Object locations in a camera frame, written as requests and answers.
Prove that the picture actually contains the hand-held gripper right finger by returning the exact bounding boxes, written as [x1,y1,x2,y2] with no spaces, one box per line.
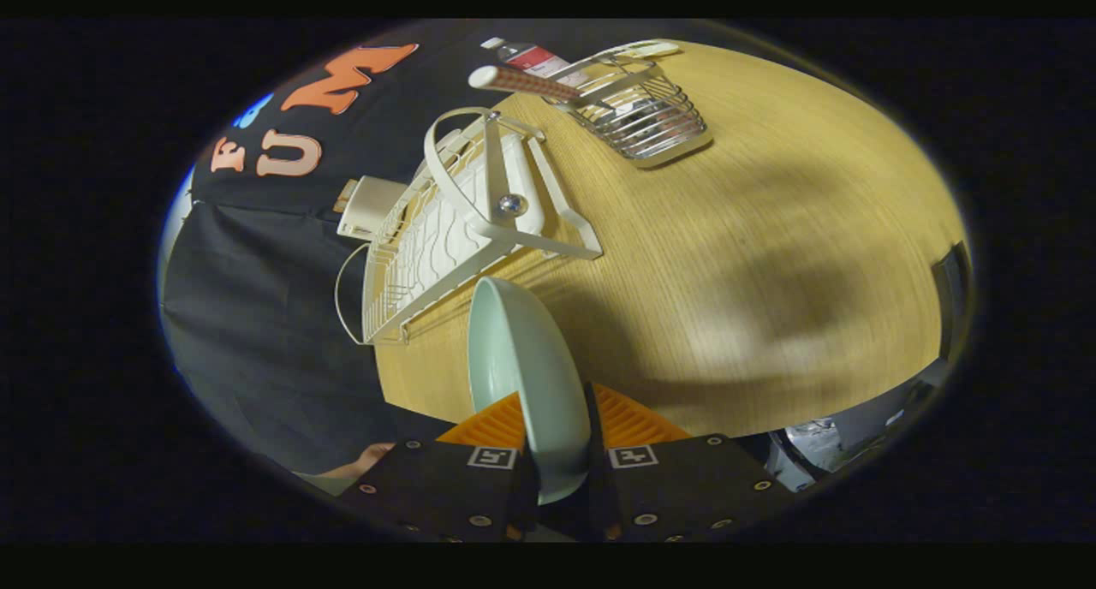
[585,382,799,543]

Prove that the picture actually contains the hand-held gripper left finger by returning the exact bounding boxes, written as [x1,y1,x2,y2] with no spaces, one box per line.
[338,390,539,543]

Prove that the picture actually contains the pale green plate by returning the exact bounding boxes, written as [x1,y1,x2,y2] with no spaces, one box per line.
[468,277,593,506]

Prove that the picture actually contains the white wire dish rack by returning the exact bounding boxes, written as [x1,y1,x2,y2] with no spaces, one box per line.
[334,107,605,346]

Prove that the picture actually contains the silver wire basket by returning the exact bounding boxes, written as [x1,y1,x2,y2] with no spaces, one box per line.
[546,54,714,170]

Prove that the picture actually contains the cream toaster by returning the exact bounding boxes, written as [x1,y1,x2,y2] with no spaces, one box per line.
[337,176,405,241]

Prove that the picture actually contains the white divided snack tray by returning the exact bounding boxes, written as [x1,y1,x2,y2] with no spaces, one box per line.
[591,41,682,64]

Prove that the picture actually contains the clear bottle with red label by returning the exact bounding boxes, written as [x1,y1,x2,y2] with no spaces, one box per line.
[481,37,593,91]

